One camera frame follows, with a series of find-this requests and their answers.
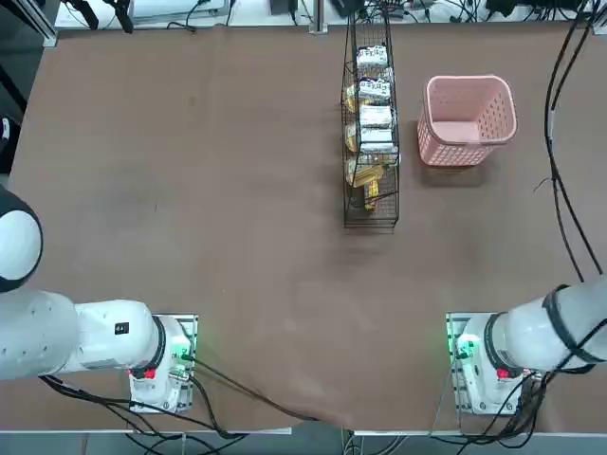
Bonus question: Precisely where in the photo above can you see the small yellow snack packet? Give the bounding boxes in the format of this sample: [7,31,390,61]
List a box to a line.
[361,179,384,211]

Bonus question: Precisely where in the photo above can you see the pink plastic basket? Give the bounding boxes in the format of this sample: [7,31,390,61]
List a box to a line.
[416,74,518,168]

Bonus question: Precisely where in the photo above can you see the aluminium rail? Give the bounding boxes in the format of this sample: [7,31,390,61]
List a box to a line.
[12,0,59,48]

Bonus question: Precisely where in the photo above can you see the aluminium upright post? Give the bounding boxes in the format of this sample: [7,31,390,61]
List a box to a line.
[308,0,329,34]

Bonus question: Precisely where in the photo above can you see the black wire shelf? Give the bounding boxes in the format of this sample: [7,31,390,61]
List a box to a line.
[339,0,402,234]

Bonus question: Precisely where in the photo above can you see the black cable across table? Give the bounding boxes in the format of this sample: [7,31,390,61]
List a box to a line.
[189,355,323,423]

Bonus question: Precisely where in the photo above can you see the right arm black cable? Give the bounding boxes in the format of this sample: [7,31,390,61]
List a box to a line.
[543,0,606,283]

